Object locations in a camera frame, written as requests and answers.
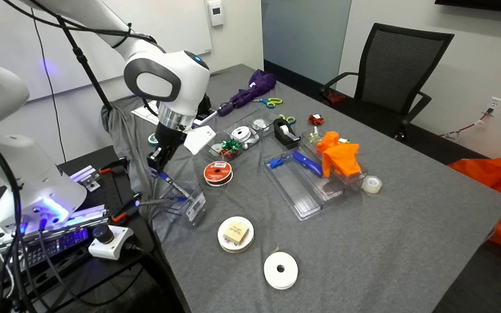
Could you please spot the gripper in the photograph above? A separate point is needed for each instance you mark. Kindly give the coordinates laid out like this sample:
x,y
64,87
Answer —
x,y
170,138

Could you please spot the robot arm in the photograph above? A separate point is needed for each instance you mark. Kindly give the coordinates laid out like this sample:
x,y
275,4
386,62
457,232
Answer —
x,y
168,82

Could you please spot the dark blue marker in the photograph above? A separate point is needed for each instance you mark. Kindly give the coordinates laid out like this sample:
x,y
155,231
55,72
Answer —
x,y
171,182

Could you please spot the grey blue marker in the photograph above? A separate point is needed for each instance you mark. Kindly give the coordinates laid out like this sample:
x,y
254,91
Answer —
x,y
163,201

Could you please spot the clear plastic pen container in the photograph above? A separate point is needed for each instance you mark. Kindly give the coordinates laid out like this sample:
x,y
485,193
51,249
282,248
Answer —
x,y
192,206

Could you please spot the short blue marker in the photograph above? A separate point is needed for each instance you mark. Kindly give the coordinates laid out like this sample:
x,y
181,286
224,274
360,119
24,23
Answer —
x,y
276,163

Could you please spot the teal tape roll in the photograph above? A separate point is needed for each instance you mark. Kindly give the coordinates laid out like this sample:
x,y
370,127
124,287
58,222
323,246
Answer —
x,y
152,139

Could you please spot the white card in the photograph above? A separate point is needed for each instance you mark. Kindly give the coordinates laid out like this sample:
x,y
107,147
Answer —
x,y
199,139

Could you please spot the orange black clamp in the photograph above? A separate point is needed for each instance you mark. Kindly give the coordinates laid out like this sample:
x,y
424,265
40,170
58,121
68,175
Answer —
x,y
126,208
113,165

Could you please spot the white paper sheets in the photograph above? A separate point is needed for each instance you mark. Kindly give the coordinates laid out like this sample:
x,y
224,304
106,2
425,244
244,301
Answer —
x,y
144,114

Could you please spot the red ribbon spool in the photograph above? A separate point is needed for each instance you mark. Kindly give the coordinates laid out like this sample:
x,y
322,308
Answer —
x,y
218,172

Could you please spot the green red gift bow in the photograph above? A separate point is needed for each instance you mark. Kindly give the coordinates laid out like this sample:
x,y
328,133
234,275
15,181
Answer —
x,y
230,148

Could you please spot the white ribbon roll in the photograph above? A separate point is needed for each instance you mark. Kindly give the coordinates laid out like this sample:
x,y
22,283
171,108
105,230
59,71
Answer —
x,y
242,133

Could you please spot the clear divided organizer tray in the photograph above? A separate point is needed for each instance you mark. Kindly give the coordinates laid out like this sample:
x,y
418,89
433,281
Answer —
x,y
250,138

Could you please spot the emergency stop button box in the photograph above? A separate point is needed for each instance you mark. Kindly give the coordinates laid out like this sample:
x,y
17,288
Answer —
x,y
110,243

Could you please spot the small white tape roll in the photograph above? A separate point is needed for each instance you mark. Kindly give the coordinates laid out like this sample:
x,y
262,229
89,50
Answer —
x,y
260,124

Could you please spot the white spool with tan block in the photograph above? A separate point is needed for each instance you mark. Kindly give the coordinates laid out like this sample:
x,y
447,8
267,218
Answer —
x,y
235,234

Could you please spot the purple folded umbrella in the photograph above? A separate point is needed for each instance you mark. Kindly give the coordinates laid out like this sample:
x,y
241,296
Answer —
x,y
250,89

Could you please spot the black tape dispenser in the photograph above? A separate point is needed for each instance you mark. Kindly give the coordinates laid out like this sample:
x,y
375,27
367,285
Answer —
x,y
284,135

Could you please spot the long clear plastic tray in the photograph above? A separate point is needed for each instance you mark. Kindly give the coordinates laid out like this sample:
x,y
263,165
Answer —
x,y
296,193

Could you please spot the blue utility knife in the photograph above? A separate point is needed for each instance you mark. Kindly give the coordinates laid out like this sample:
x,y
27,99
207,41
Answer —
x,y
308,164

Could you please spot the small clear tray with clips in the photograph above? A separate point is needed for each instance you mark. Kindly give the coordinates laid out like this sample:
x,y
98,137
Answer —
x,y
312,138

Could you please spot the white ribbon spool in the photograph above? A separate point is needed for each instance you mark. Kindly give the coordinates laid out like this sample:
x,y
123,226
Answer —
x,y
281,270

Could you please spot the wide clear plastic tray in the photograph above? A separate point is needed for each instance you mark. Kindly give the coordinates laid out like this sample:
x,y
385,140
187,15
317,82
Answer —
x,y
333,184

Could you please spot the orange cloth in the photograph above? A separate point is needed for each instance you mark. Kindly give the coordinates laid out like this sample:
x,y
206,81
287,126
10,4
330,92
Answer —
x,y
339,156

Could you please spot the whiteboard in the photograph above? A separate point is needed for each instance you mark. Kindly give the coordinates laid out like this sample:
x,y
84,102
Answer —
x,y
15,39

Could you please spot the frosted glass panel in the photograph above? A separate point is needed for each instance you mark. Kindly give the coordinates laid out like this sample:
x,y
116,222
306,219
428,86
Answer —
x,y
305,39

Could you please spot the clear tape roll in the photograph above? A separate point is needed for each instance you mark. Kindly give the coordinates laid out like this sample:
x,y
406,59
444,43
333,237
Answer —
x,y
371,184

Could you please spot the grey tablecloth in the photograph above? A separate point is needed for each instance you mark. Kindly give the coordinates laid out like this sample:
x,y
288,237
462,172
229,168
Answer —
x,y
363,243

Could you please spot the black office chair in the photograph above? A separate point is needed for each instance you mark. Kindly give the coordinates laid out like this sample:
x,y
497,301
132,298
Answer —
x,y
392,74

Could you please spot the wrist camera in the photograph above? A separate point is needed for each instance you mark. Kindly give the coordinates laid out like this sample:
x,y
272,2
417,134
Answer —
x,y
205,105

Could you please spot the aluminium bracket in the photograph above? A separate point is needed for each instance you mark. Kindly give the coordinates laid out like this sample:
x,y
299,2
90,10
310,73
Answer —
x,y
86,177

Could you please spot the white wall thermostat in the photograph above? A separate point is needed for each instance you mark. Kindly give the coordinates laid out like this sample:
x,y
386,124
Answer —
x,y
215,13

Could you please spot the white wall socket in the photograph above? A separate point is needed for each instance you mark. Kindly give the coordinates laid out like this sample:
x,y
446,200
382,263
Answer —
x,y
497,104

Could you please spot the black wall screen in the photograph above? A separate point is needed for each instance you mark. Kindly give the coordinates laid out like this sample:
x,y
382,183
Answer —
x,y
485,4

